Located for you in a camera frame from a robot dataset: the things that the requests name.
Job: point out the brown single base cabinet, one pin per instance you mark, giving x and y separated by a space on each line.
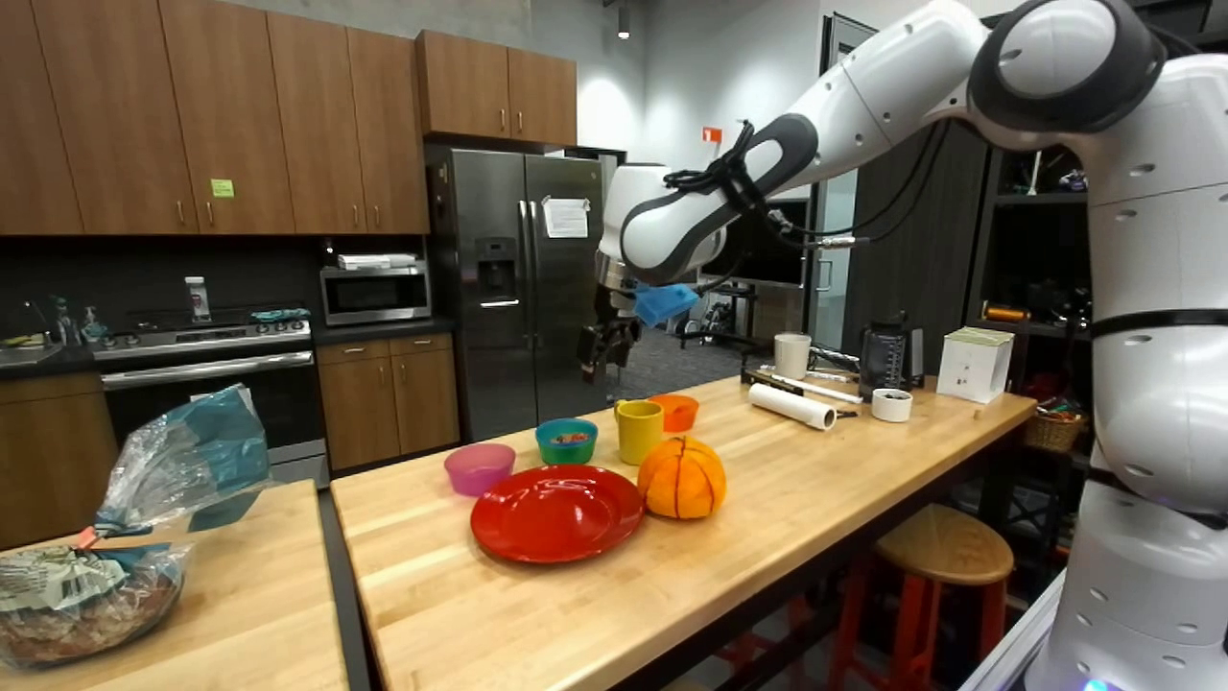
50 455

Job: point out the white paper sheet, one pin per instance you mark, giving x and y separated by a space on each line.
566 217

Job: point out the brown cabinet above refrigerator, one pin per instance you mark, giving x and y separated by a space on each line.
491 88

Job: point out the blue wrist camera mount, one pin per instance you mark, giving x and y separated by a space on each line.
671 305

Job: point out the white tape roll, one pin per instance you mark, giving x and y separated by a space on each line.
891 406

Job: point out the stainless steel stove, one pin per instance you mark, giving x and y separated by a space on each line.
204 369

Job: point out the purple plastic bowl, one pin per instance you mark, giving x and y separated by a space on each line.
477 469

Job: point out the black container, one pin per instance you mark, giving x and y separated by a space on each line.
887 356

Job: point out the grey glass door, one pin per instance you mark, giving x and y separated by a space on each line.
834 282

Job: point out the orange plastic bowl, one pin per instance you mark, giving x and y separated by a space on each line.
682 415

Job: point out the white cardboard box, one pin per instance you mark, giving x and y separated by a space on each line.
978 368

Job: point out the clear plastic bag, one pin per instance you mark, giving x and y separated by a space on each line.
154 486

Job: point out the green sticky note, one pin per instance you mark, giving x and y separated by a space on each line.
223 187

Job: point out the stainless steel refrigerator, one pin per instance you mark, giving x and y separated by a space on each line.
511 308

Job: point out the white forked stand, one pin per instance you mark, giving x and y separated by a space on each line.
1045 173

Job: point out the wide brown wall cabinets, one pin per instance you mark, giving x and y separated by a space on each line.
154 117

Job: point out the wooden stool with red legs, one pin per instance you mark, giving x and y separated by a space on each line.
946 542

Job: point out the teal tray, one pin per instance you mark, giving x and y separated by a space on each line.
277 312

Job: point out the black storage rack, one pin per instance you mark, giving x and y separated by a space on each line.
924 256

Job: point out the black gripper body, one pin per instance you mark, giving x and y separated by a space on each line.
616 317

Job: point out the white cup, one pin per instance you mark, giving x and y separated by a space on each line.
793 356

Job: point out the blue and green plastic bowl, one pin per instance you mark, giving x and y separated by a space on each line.
566 447

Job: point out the orange toy pumpkin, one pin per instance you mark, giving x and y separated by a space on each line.
682 482

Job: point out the long white wrap box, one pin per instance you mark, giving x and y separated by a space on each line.
830 387

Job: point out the black monitor screen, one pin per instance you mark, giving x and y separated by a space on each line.
772 263

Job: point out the clear bottle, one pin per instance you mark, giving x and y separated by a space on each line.
197 299

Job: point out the yellow plastic mug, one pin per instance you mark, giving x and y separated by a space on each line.
637 436

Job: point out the orange wall sign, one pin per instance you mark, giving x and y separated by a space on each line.
710 137

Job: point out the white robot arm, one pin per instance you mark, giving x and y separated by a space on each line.
1153 387

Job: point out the white paper towel roll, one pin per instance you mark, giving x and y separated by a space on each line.
793 406

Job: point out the red plate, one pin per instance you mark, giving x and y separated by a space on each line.
559 516

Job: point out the brown two-door base cabinet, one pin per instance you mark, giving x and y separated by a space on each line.
387 401

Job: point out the silver microwave oven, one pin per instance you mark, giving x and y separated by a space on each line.
375 292

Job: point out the brown box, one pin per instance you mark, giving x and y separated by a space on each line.
1052 433

